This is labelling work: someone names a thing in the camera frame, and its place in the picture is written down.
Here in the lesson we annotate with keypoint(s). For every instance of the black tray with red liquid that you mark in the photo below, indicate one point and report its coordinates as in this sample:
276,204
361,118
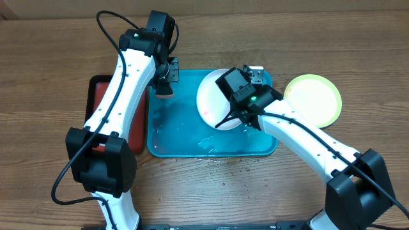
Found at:
97,87

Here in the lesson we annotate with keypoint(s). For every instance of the white plate with red stain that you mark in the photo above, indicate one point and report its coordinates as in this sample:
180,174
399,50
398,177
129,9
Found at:
211,103

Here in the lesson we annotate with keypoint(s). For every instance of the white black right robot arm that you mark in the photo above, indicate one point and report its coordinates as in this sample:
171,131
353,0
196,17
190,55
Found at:
358,187

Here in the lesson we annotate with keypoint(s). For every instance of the teal plastic tray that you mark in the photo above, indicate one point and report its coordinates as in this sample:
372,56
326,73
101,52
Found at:
176,130

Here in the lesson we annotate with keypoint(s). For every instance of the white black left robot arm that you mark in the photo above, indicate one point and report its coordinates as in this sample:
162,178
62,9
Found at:
99,155

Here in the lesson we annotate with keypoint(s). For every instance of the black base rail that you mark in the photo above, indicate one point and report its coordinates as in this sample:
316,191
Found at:
280,225

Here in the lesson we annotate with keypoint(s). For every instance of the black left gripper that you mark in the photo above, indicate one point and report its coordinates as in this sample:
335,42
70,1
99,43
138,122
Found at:
174,76

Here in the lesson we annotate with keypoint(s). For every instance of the yellow plate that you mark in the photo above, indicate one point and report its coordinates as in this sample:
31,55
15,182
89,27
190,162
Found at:
316,98

